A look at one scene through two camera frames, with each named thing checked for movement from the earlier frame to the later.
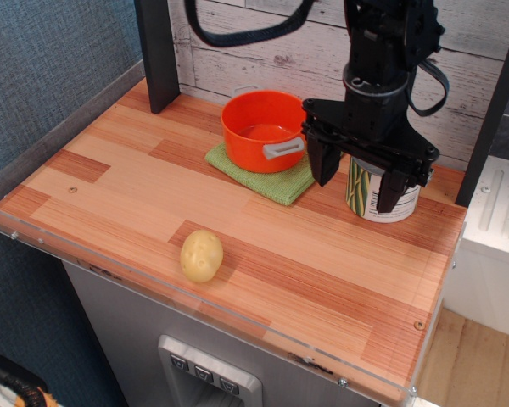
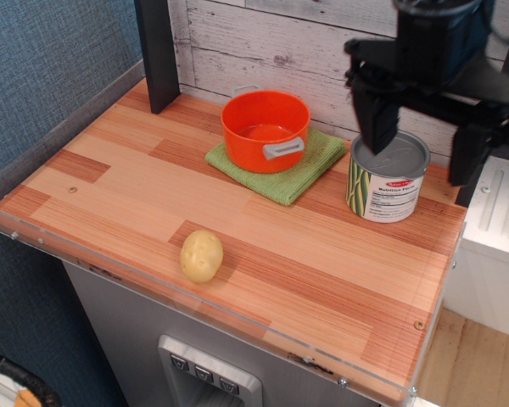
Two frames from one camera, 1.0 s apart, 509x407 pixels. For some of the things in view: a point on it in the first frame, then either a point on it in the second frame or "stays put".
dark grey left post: (154, 27) stays put
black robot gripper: (371, 127) to (438, 64)
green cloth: (287, 186) stays put
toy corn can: (362, 185) stays put
